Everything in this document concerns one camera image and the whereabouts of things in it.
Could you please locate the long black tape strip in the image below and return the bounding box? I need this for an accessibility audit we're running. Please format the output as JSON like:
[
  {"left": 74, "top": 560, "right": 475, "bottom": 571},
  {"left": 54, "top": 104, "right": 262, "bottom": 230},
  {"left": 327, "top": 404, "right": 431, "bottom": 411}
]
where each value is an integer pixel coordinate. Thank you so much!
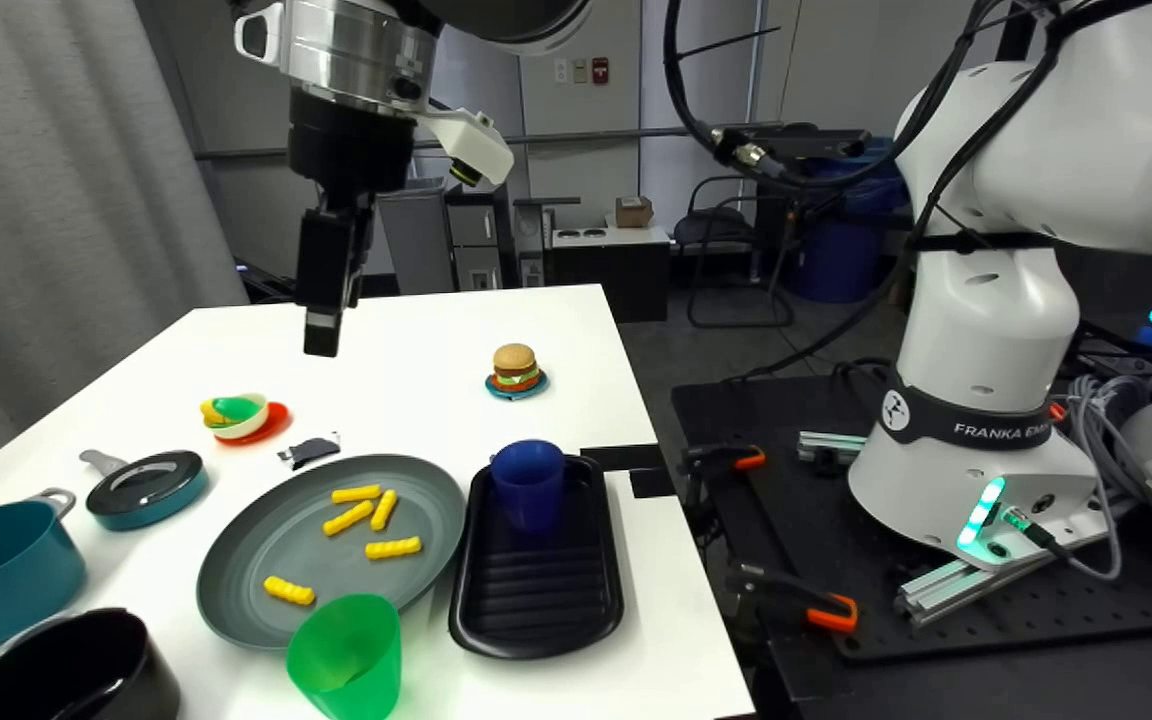
[{"left": 575, "top": 441, "right": 670, "bottom": 477}]

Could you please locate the blue barrel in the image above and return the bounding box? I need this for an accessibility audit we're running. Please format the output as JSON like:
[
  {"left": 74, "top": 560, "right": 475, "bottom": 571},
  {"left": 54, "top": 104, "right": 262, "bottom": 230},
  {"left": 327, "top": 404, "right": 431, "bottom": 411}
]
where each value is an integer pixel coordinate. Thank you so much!
[{"left": 790, "top": 150, "right": 912, "bottom": 307}]

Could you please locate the short black tape strip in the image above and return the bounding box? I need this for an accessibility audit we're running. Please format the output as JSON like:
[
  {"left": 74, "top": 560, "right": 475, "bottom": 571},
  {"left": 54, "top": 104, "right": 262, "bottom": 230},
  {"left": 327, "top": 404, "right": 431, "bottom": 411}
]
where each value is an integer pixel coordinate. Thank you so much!
[{"left": 627, "top": 462, "right": 681, "bottom": 498}]

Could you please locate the green plastic cup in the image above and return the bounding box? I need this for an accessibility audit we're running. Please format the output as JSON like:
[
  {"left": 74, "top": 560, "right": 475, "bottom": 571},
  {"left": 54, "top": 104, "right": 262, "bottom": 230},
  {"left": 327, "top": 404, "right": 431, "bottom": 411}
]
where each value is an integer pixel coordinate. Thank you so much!
[{"left": 280, "top": 587, "right": 408, "bottom": 720}]

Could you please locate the blue plastic cup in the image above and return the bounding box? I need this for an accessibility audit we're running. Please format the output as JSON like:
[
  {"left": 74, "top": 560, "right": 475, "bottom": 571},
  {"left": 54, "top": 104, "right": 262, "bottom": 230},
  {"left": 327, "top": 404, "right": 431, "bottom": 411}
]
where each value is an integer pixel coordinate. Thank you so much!
[{"left": 489, "top": 437, "right": 574, "bottom": 538}]

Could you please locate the black orange bar clamp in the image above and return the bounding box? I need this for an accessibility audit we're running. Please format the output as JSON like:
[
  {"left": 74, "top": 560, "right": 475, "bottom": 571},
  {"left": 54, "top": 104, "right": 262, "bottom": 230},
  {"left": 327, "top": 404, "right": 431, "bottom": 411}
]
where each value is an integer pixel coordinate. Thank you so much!
[
  {"left": 720, "top": 555, "right": 864, "bottom": 638},
  {"left": 681, "top": 441, "right": 771, "bottom": 489}
]

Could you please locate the black toy pot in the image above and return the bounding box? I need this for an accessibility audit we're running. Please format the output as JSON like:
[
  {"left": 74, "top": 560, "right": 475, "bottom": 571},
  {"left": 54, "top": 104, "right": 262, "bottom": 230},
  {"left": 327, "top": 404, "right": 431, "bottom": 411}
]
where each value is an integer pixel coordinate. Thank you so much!
[{"left": 0, "top": 604, "right": 190, "bottom": 720}]

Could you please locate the aluminium extrusion rail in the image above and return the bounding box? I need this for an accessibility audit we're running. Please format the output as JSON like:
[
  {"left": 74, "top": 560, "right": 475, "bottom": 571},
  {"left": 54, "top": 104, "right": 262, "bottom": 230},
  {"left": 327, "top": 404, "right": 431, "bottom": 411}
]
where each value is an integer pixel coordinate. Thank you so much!
[{"left": 892, "top": 523, "right": 1088, "bottom": 632}]

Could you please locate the grey drawer cabinet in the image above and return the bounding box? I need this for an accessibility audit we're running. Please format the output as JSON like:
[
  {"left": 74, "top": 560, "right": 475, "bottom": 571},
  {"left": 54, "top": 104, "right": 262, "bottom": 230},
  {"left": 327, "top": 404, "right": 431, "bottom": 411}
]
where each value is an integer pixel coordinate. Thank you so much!
[{"left": 375, "top": 183, "right": 532, "bottom": 294}]

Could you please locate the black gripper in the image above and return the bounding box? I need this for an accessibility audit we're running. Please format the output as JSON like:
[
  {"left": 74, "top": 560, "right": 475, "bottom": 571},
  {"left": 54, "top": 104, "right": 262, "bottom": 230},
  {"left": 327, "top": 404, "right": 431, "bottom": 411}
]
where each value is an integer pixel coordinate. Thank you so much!
[{"left": 286, "top": 89, "right": 418, "bottom": 358}]

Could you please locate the teal toy frying pan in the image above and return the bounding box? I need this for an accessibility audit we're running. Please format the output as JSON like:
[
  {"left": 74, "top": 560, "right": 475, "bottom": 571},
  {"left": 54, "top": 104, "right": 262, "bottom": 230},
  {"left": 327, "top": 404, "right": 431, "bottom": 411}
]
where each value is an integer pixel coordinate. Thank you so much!
[{"left": 76, "top": 445, "right": 217, "bottom": 536}]

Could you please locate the small teal saucer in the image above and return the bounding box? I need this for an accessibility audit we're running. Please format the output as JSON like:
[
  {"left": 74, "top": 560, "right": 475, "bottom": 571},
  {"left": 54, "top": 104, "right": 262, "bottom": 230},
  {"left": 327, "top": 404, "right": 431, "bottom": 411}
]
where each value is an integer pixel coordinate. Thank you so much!
[{"left": 479, "top": 368, "right": 553, "bottom": 404}]

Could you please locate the grey round plate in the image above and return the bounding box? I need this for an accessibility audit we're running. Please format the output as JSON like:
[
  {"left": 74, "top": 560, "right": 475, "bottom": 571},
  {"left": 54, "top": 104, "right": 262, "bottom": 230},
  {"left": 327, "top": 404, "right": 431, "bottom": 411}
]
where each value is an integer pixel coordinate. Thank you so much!
[{"left": 196, "top": 453, "right": 474, "bottom": 653}]

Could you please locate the small cardboard box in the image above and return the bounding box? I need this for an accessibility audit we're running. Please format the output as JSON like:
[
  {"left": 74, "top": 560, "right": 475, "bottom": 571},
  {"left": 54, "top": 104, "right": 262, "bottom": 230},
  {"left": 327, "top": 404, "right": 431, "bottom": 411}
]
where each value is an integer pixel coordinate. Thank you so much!
[{"left": 613, "top": 190, "right": 658, "bottom": 230}]

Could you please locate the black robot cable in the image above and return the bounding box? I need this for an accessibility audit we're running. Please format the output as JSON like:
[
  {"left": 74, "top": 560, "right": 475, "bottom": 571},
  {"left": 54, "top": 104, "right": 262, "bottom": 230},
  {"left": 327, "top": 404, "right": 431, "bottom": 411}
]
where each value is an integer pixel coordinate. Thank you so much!
[{"left": 662, "top": 0, "right": 1010, "bottom": 271}]

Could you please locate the toy hamburger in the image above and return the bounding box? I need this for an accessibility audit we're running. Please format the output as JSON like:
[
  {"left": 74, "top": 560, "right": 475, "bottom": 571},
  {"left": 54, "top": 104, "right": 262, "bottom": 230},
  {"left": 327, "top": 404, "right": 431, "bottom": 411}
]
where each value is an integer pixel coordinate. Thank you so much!
[{"left": 489, "top": 338, "right": 543, "bottom": 393}]

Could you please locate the yellow toy pasta piece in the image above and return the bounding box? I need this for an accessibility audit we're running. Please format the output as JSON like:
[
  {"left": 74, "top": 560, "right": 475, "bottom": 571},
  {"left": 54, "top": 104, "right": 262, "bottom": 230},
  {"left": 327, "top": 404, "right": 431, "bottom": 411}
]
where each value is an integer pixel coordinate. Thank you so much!
[
  {"left": 321, "top": 498, "right": 380, "bottom": 544},
  {"left": 262, "top": 571, "right": 321, "bottom": 611},
  {"left": 370, "top": 489, "right": 404, "bottom": 536},
  {"left": 361, "top": 530, "right": 430, "bottom": 565},
  {"left": 327, "top": 480, "right": 388, "bottom": 506}
]

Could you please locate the dark low cabinet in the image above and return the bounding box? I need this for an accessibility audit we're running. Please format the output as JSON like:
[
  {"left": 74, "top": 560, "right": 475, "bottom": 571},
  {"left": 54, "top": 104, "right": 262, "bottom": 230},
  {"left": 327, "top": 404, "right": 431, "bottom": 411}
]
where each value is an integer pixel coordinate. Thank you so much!
[{"left": 540, "top": 222, "right": 675, "bottom": 328}]

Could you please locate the black ribbed rectangular tray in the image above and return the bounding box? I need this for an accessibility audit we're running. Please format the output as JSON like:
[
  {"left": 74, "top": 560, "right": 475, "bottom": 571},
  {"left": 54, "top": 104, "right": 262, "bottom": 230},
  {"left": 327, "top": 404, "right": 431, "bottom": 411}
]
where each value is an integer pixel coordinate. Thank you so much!
[{"left": 450, "top": 453, "right": 627, "bottom": 665}]

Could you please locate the black chair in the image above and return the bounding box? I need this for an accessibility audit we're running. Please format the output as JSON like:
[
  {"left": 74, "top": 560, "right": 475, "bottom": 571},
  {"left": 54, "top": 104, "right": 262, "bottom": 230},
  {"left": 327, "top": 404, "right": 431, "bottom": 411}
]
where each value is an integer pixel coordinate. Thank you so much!
[{"left": 673, "top": 170, "right": 799, "bottom": 331}]

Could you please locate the small black card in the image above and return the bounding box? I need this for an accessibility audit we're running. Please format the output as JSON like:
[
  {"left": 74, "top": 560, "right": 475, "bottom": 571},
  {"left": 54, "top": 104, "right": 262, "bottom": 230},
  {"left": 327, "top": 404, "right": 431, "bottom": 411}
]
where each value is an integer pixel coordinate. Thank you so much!
[{"left": 275, "top": 431, "right": 345, "bottom": 470}]

